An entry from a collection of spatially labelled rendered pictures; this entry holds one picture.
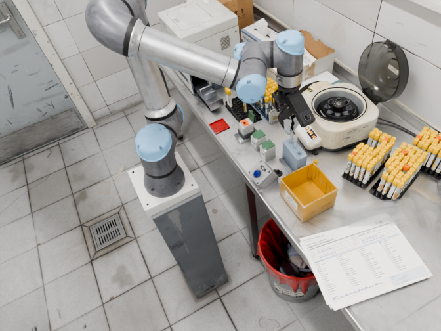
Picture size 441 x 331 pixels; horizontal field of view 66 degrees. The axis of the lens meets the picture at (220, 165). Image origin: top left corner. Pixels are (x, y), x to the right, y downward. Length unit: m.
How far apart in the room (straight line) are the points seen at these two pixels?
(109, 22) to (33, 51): 1.90
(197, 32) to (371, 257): 1.07
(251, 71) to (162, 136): 0.38
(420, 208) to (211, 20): 1.07
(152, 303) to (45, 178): 1.38
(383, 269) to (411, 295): 0.09
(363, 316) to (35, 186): 2.45
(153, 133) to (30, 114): 1.98
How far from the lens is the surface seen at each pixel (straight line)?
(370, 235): 1.16
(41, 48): 2.76
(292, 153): 1.20
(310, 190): 1.22
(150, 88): 1.11
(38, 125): 3.07
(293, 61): 1.00
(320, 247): 1.11
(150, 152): 1.08
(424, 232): 1.23
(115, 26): 0.88
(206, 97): 1.53
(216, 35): 1.56
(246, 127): 1.34
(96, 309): 2.19
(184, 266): 1.62
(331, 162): 1.32
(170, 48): 0.87
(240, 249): 2.09
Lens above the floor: 1.88
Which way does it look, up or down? 50 degrees down
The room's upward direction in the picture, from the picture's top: 12 degrees counter-clockwise
